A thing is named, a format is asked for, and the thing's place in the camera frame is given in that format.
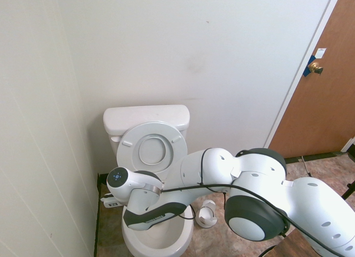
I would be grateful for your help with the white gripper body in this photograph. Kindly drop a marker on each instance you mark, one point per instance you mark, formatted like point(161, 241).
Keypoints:
point(111, 203)

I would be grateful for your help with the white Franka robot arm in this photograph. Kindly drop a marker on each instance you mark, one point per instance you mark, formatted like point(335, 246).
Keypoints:
point(249, 185)

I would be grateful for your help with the white toilet bowl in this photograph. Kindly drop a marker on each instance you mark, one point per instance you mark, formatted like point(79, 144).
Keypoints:
point(166, 240)

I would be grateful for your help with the white toilet seat cover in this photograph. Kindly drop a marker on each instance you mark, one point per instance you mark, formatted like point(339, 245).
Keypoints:
point(152, 151)

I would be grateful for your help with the white toilet tank lid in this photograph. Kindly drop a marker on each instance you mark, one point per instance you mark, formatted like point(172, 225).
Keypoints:
point(144, 116)

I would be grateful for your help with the white toilet brush holder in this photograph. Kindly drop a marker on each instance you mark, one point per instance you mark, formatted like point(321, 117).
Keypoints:
point(206, 214)

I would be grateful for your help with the black door threshold strip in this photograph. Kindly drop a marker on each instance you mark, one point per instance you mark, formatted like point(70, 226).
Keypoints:
point(319, 155)

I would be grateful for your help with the blue tape strip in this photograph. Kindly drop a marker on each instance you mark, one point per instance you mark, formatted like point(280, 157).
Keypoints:
point(307, 71)

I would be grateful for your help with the brown wooden door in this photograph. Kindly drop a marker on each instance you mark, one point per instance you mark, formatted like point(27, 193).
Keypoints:
point(327, 101)

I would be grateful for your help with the brass door knob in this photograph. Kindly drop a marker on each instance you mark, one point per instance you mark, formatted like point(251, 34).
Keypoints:
point(314, 66)

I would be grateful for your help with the white paper label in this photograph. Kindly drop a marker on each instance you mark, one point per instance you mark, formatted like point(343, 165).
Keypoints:
point(321, 53)

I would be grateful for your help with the white door frame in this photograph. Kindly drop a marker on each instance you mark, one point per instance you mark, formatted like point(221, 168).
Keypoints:
point(305, 68)

